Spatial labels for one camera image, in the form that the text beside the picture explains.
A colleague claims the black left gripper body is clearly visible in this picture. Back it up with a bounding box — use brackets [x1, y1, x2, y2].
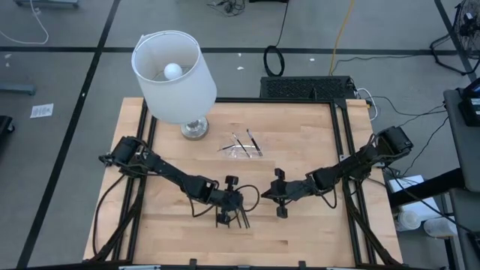
[211, 175, 245, 228]

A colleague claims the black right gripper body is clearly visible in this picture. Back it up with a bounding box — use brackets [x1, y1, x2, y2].
[274, 167, 313, 220]

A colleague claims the clear acrylic organizer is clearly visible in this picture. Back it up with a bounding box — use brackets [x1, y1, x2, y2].
[217, 129, 264, 159]

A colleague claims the black perforated computer case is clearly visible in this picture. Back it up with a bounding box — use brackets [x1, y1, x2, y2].
[259, 76, 357, 101]

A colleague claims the white shade silver table lamp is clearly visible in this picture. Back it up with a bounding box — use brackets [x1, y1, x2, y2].
[130, 29, 218, 142]

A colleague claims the white roll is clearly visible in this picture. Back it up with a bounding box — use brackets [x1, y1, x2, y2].
[397, 209, 423, 232]
[423, 217, 458, 239]

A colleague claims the grey desk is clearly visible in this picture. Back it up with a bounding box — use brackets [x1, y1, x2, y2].
[443, 88, 480, 270]

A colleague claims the black device with labels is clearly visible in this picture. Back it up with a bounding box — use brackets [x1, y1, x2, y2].
[457, 76, 480, 128]

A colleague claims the white paper sheet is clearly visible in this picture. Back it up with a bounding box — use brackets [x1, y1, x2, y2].
[29, 103, 55, 119]

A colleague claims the black floor fan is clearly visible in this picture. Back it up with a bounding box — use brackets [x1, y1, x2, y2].
[430, 0, 480, 76]

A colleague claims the black aluminium table frame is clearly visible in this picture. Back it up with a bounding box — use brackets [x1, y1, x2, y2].
[82, 97, 404, 270]

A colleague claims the white cable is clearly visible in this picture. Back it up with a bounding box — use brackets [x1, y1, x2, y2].
[0, 0, 50, 45]
[355, 88, 380, 122]

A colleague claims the black cable with coil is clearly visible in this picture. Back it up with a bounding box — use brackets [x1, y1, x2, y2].
[262, 0, 290, 78]

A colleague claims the yellow hanging cable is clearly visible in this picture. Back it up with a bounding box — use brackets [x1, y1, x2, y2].
[328, 0, 356, 77]

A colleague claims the black cable tangle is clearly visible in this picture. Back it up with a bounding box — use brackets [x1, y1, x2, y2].
[207, 0, 248, 18]

